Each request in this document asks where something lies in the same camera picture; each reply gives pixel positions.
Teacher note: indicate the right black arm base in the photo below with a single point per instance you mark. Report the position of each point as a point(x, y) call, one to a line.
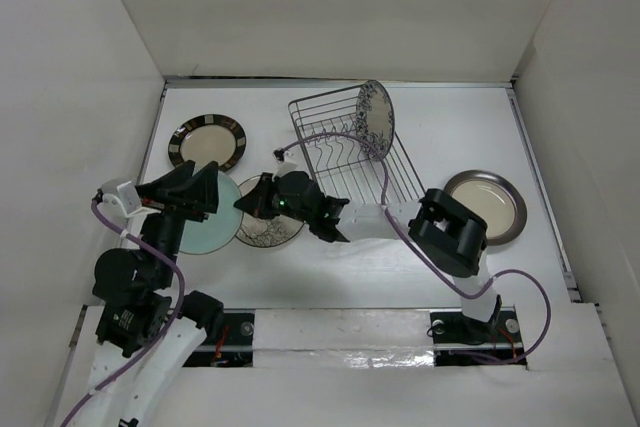
point(458, 341)

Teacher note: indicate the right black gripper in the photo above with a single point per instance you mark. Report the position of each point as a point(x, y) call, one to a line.
point(257, 201)

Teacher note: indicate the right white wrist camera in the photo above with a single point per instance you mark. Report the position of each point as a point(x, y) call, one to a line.
point(286, 162)

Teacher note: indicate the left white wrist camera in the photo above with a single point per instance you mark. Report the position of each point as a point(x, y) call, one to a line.
point(121, 198)

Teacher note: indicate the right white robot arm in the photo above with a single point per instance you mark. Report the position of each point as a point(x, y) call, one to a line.
point(449, 237)

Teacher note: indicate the blue floral white plate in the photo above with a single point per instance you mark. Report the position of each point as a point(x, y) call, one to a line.
point(374, 121)

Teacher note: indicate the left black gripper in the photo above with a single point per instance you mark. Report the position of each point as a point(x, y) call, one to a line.
point(189, 194)

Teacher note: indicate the cream plate with tree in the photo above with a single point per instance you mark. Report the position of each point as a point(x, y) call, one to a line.
point(260, 233)

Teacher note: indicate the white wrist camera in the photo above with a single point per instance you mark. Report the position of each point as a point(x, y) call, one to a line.
point(121, 198)
point(286, 162)

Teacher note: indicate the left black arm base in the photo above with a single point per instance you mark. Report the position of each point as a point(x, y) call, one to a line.
point(233, 348)

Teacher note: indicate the light green glass plate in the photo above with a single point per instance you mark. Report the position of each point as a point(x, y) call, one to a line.
point(200, 238)

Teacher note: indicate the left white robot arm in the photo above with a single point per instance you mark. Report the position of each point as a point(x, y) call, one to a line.
point(150, 323)

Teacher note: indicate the dark rim cream plate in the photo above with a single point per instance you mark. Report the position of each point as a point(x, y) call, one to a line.
point(493, 198)

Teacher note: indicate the grey wire dish rack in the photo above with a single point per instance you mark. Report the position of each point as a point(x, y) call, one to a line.
point(383, 194)

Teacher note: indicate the brown striped rim plate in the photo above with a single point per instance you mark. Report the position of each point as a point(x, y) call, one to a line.
point(207, 138)

